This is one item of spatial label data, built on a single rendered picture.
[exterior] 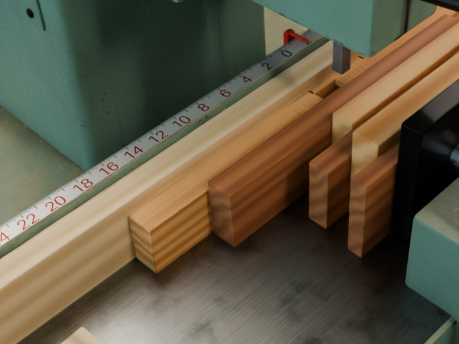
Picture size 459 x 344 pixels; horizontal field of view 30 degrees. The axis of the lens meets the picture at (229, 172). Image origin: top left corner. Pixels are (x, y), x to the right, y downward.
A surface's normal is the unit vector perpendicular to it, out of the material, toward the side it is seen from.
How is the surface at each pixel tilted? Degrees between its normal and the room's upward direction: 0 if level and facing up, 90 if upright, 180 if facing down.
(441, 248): 90
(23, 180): 0
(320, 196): 90
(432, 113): 0
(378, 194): 90
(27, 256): 0
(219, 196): 90
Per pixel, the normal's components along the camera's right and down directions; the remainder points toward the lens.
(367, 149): -0.72, 0.51
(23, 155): -0.06, -0.73
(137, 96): 0.69, 0.47
